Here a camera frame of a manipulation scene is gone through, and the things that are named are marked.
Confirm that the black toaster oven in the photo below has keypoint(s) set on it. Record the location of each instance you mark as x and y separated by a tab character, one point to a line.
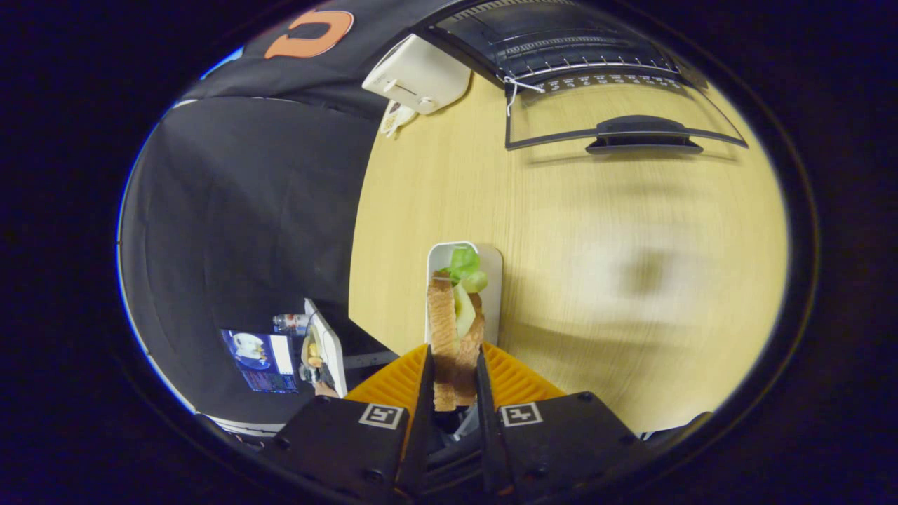
642	133

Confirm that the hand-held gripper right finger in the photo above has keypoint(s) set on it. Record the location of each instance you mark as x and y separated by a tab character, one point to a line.
491	442

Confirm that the clear water bottle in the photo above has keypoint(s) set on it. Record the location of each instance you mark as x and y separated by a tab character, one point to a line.
289	323

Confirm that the white tray with food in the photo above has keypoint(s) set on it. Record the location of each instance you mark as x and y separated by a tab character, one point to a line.
328	351

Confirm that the small white dish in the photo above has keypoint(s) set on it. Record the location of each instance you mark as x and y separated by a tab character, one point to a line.
395	117

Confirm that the lit display screen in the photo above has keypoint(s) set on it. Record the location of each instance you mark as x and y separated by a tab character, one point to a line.
259	361

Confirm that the toast sandwich with lettuce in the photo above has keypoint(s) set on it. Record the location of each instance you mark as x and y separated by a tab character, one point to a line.
442	330

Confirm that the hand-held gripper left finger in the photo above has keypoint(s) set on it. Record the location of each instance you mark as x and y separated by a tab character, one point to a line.
419	435

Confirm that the white rectangular tray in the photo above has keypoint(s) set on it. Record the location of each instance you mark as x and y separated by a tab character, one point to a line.
492	294

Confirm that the white pop-up toaster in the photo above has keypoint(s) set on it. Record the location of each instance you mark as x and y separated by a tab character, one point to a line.
414	73

